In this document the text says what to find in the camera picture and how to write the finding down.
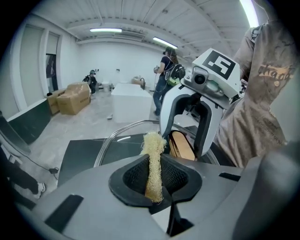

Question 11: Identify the black low partition panel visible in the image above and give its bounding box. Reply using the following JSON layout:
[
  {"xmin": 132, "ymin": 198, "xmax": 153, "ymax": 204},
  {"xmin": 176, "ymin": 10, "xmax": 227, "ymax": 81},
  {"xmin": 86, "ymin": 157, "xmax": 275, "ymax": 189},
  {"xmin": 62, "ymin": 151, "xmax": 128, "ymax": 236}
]
[{"xmin": 6, "ymin": 98, "xmax": 52, "ymax": 145}]

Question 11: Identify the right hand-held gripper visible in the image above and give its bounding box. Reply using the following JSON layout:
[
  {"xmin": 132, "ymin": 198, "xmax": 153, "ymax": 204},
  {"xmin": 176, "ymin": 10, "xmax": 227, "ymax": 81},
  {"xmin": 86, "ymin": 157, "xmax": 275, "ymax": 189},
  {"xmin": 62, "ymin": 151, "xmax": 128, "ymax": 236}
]
[{"xmin": 158, "ymin": 48, "xmax": 241, "ymax": 160}]

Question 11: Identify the ceiling air conditioner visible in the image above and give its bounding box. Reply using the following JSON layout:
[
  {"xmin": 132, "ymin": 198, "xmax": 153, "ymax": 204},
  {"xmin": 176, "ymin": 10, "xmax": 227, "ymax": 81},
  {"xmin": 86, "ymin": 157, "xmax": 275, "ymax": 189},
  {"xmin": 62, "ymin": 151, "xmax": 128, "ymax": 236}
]
[{"xmin": 112, "ymin": 31, "xmax": 147, "ymax": 41}]

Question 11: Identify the person's brown shirt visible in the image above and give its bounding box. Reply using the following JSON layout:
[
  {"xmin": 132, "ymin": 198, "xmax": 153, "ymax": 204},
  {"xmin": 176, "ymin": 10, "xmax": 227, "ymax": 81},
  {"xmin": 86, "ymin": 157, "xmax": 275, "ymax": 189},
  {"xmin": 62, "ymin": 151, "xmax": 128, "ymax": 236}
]
[{"xmin": 213, "ymin": 0, "xmax": 300, "ymax": 168}]

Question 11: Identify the beige loofah scrubber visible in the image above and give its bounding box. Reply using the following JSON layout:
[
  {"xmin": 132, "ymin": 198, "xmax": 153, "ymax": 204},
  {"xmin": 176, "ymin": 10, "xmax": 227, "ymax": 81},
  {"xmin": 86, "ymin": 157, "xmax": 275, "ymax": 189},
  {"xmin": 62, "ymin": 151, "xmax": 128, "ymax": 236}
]
[{"xmin": 140, "ymin": 131, "xmax": 168, "ymax": 204}]

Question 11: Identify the white counter block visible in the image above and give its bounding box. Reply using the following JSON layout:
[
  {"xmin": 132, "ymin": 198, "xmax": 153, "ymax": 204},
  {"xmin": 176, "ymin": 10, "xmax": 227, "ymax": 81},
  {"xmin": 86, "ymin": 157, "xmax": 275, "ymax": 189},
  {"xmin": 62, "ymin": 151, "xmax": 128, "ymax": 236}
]
[{"xmin": 111, "ymin": 82, "xmax": 153, "ymax": 124}]

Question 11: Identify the ceiling tube light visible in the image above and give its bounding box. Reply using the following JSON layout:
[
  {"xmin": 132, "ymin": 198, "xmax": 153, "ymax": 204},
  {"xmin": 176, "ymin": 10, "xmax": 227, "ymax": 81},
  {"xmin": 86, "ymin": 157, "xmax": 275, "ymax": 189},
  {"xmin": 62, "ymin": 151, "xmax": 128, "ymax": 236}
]
[
  {"xmin": 239, "ymin": 0, "xmax": 260, "ymax": 28},
  {"xmin": 152, "ymin": 37, "xmax": 179, "ymax": 49},
  {"xmin": 90, "ymin": 28, "xmax": 123, "ymax": 33}
]

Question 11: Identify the small cardboard box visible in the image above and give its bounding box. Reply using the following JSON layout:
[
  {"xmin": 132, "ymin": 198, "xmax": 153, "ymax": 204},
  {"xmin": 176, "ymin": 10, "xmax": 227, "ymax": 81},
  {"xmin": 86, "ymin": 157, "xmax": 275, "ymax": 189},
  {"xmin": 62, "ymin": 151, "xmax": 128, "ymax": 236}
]
[{"xmin": 46, "ymin": 88, "xmax": 68, "ymax": 115}]

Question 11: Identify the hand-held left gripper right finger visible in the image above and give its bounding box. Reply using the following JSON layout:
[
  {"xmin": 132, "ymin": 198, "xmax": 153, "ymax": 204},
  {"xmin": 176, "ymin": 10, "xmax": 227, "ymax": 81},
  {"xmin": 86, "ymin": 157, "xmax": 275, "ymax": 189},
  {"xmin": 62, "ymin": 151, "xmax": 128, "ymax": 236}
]
[{"xmin": 160, "ymin": 144, "xmax": 300, "ymax": 240}]

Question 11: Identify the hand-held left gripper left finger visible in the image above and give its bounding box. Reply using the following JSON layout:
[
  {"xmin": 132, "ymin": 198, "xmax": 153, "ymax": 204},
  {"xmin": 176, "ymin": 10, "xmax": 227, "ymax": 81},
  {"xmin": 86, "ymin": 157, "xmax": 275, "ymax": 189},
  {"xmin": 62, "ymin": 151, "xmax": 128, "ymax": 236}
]
[{"xmin": 14, "ymin": 154, "xmax": 175, "ymax": 240}]

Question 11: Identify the black power adapter with cable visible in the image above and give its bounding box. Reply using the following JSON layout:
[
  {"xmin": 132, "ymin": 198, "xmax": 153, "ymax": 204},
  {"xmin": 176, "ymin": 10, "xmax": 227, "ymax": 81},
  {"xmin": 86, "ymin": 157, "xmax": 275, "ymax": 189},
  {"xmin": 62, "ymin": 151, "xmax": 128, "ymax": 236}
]
[{"xmin": 14, "ymin": 146, "xmax": 60, "ymax": 181}]

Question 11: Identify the large cardboard box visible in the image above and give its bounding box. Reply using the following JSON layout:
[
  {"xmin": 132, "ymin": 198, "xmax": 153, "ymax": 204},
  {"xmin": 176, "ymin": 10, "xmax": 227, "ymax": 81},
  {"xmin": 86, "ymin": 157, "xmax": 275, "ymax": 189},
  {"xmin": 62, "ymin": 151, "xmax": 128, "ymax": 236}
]
[{"xmin": 56, "ymin": 82, "xmax": 91, "ymax": 115}]

